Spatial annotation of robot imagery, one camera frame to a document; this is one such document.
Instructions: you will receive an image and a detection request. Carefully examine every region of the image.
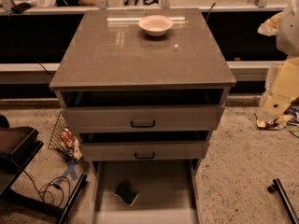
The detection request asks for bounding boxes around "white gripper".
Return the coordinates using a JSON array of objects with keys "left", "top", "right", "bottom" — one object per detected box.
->
[{"left": 257, "top": 12, "right": 299, "bottom": 121}]

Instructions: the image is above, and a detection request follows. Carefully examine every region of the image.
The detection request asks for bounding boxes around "green yellow sponge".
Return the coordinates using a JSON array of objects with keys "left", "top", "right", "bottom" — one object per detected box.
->
[{"left": 114, "top": 180, "right": 138, "bottom": 206}]

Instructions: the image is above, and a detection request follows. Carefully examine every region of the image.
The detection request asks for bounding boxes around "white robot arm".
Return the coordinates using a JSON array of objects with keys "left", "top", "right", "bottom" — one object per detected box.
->
[{"left": 257, "top": 0, "right": 299, "bottom": 121}]

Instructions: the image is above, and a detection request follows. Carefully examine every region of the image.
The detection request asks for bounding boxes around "grey drawer cabinet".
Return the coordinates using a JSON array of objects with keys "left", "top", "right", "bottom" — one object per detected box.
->
[{"left": 49, "top": 7, "right": 237, "bottom": 224}]

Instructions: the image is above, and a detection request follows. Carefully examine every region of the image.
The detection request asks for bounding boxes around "top grey drawer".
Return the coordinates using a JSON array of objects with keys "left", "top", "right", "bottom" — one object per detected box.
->
[{"left": 59, "top": 88, "right": 227, "bottom": 133}]

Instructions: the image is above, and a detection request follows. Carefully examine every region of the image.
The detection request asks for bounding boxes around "grey drawer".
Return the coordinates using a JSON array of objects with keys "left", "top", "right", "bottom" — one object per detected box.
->
[
  {"left": 59, "top": 88, "right": 227, "bottom": 133},
  {"left": 89, "top": 160, "right": 202, "bottom": 224},
  {"left": 80, "top": 131, "right": 209, "bottom": 161}
]

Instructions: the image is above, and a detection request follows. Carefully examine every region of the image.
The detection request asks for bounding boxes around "middle grey drawer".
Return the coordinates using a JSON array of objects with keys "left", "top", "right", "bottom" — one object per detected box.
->
[{"left": 80, "top": 131, "right": 209, "bottom": 161}]

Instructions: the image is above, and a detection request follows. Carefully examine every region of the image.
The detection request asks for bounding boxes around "bottom grey drawer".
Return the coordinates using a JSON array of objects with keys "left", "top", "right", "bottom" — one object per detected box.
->
[{"left": 89, "top": 160, "right": 202, "bottom": 224}]

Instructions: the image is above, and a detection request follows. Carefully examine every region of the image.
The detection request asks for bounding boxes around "blue snack bag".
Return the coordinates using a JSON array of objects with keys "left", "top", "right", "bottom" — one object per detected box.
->
[{"left": 284, "top": 107, "right": 299, "bottom": 124}]

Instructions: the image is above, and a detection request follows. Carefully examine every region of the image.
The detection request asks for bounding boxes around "brown snack wrapper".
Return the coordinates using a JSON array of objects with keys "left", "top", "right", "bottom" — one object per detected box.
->
[{"left": 256, "top": 115, "right": 292, "bottom": 130}]

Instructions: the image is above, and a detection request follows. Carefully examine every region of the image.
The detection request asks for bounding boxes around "green packet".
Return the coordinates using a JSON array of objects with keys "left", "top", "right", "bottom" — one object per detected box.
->
[{"left": 290, "top": 126, "right": 299, "bottom": 138}]

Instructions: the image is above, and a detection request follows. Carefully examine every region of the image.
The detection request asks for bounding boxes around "black bar leg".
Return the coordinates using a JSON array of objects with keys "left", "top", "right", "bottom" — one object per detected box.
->
[{"left": 267, "top": 178, "right": 299, "bottom": 224}]

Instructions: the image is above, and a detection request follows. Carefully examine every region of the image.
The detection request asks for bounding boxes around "white bowl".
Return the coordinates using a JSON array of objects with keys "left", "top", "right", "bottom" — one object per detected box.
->
[{"left": 138, "top": 15, "right": 173, "bottom": 37}]

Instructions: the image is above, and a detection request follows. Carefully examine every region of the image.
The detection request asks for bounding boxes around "orange snack packet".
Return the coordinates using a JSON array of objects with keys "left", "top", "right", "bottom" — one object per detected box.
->
[{"left": 60, "top": 129, "right": 74, "bottom": 149}]

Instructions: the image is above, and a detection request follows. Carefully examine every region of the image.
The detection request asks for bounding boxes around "black device on ledge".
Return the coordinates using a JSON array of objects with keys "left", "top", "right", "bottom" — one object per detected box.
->
[{"left": 11, "top": 2, "right": 31, "bottom": 14}]

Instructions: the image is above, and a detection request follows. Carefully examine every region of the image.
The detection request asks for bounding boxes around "wire basket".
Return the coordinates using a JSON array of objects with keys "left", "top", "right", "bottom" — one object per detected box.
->
[{"left": 48, "top": 113, "right": 82, "bottom": 163}]

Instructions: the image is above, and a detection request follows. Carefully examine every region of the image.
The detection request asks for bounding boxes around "black cable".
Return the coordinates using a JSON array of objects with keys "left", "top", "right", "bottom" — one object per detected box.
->
[{"left": 22, "top": 170, "right": 72, "bottom": 208}]

